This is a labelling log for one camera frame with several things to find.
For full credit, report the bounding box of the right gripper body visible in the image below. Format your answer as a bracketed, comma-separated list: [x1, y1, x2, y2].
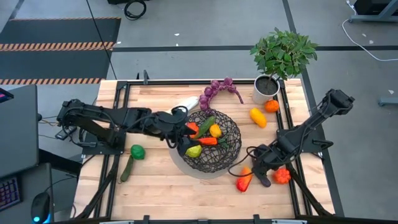
[252, 145, 280, 174]

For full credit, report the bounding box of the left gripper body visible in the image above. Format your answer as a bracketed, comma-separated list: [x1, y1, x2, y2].
[151, 108, 189, 141]

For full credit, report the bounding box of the dark purple eggplant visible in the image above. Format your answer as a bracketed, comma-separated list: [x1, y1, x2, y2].
[257, 174, 272, 189]

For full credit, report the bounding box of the orange mini pumpkin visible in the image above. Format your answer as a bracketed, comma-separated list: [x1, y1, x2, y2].
[272, 167, 292, 185]

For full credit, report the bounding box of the green cucumber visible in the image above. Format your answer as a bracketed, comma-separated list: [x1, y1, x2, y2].
[194, 115, 216, 140]

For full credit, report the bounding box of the orange carrot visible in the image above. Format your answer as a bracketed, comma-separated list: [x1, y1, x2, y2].
[197, 136, 229, 149]

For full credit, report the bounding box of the yellow lemon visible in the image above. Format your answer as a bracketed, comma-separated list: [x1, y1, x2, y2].
[209, 123, 223, 139]

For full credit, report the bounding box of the black woven wire basket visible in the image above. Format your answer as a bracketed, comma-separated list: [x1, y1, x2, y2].
[177, 108, 243, 174]

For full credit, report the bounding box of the yellow mango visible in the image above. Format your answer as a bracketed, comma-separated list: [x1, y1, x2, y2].
[249, 107, 268, 129]

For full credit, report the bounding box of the round green fruit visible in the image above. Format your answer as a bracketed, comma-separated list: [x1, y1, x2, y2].
[129, 144, 146, 161]

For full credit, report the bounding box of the round orange fruit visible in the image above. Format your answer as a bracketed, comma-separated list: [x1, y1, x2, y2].
[264, 99, 280, 113]

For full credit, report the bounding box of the purple grape bunch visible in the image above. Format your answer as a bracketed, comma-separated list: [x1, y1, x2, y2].
[198, 77, 245, 113]

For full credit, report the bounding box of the dark green zucchini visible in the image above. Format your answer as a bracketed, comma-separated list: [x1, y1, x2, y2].
[119, 154, 135, 183]

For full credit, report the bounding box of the grey round placemat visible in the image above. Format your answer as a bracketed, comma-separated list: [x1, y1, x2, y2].
[168, 136, 245, 180]

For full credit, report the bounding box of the white plant pot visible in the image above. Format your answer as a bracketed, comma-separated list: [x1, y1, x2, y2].
[251, 73, 282, 105]

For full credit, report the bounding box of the green leafy plant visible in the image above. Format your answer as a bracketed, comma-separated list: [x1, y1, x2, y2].
[249, 27, 320, 82]

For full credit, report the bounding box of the black hazard striped floor mat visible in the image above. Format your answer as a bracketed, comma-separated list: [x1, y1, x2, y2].
[0, 17, 122, 86]

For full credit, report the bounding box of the grey desk foot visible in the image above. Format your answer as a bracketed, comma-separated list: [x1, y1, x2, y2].
[378, 96, 398, 107]

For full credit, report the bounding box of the grey desk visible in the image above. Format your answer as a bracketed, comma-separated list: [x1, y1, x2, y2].
[0, 83, 55, 224]

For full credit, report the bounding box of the black computer mouse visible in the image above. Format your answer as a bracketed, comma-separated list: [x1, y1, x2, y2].
[30, 192, 52, 224]

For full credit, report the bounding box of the pink screen device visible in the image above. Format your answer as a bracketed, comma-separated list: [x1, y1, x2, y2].
[0, 87, 15, 103]

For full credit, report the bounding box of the backlit keyboard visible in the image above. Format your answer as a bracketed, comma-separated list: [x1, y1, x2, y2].
[0, 176, 22, 212]

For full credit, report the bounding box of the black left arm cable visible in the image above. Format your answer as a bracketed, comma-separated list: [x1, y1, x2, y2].
[123, 105, 189, 149]

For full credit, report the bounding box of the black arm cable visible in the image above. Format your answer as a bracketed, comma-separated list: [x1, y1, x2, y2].
[123, 105, 189, 149]
[228, 145, 265, 179]

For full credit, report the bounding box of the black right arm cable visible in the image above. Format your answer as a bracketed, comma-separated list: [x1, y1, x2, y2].
[228, 145, 265, 179]

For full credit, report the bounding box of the black aluminium table frame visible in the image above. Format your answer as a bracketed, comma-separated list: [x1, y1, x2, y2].
[73, 73, 335, 224]

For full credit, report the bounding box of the black hanging cable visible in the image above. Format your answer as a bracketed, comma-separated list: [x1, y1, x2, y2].
[85, 0, 118, 80]

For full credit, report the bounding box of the coiled black cable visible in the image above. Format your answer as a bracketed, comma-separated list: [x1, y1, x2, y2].
[123, 0, 147, 21]

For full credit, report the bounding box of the white floor cable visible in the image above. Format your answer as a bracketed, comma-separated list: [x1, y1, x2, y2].
[341, 0, 398, 62]

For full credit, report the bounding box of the grey desk frame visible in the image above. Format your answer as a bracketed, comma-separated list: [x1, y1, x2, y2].
[348, 0, 398, 23]

